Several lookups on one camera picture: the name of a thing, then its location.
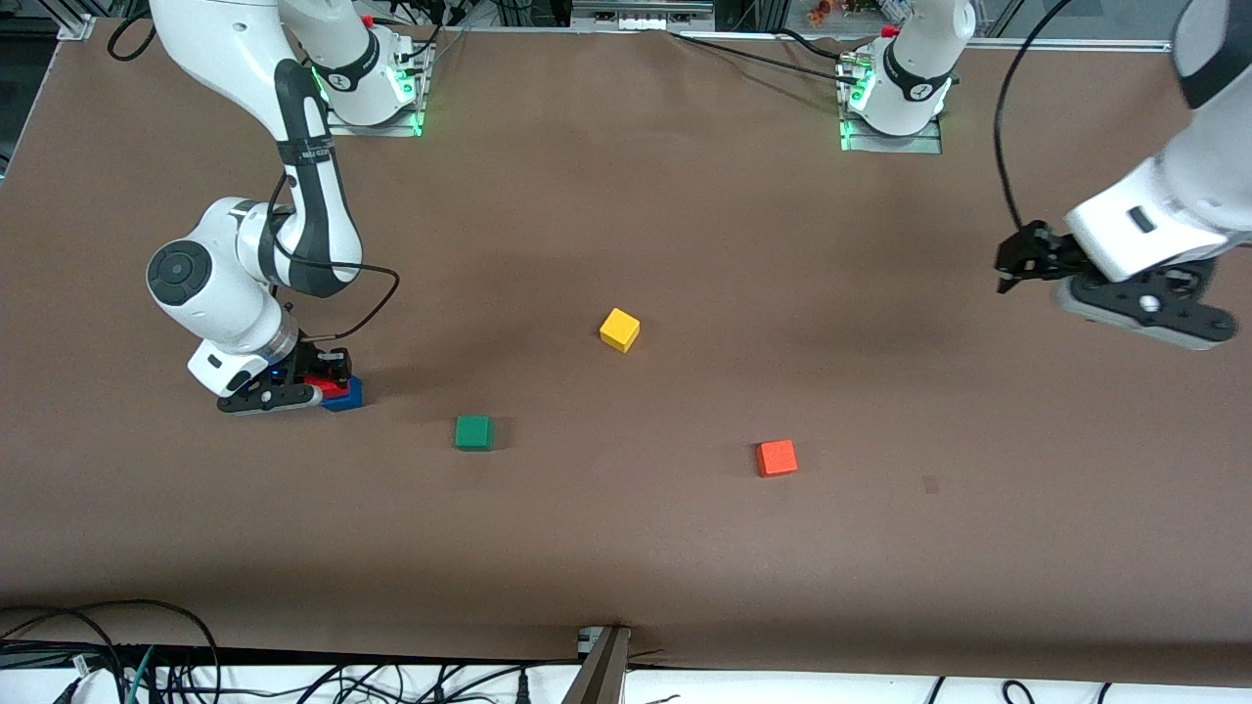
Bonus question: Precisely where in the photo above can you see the yellow wooden block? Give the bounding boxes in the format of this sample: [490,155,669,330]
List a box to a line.
[599,307,642,354]

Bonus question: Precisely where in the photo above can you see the white power strip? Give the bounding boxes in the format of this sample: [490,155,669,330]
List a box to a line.
[572,0,715,32]

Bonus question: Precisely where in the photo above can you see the black right camera cable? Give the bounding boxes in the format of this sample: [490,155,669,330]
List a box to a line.
[106,15,400,343]

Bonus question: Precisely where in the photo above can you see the black camera cable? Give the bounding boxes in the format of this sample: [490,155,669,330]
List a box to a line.
[993,0,1077,231]
[106,15,400,343]

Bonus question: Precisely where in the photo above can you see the black left camera cable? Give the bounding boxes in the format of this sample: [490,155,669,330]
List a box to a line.
[993,0,1077,231]

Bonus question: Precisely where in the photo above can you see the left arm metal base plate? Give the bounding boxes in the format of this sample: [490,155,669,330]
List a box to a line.
[838,54,945,155]

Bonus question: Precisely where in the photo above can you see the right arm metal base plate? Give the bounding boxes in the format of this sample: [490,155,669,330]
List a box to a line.
[321,39,431,138]

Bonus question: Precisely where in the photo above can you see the black looped floor cable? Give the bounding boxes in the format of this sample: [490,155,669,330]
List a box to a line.
[0,599,222,704]

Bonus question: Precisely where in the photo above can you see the green floor cable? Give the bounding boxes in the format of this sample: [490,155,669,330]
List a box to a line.
[125,647,157,704]

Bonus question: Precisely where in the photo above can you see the black base cable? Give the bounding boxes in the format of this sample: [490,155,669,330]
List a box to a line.
[670,29,862,79]

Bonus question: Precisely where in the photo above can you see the aluminium frame corner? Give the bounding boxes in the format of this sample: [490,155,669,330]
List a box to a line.
[39,0,99,40]

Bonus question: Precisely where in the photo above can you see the grey metal camera post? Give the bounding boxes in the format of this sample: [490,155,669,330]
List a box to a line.
[562,626,632,704]

